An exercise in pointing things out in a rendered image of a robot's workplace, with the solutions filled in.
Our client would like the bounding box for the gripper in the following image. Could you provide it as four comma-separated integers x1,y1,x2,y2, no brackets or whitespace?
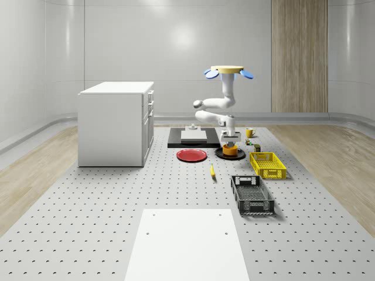
220,131,242,148

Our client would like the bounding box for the red plate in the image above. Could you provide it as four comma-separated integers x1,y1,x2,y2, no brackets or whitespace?
176,148,208,163

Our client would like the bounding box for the dark grey basket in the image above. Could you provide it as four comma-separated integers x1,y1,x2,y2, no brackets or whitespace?
230,174,276,216

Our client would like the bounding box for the white board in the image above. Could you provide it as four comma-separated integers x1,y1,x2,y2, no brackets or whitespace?
124,208,251,281

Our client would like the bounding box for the yellow basket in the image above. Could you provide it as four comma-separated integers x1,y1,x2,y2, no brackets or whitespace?
249,152,288,180

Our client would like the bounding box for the white cabinet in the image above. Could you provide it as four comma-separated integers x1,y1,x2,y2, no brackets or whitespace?
77,81,155,168

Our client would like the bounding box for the black stove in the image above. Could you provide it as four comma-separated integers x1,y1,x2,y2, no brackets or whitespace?
167,124,221,149

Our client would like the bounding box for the black plate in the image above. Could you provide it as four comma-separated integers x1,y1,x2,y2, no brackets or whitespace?
214,147,247,161

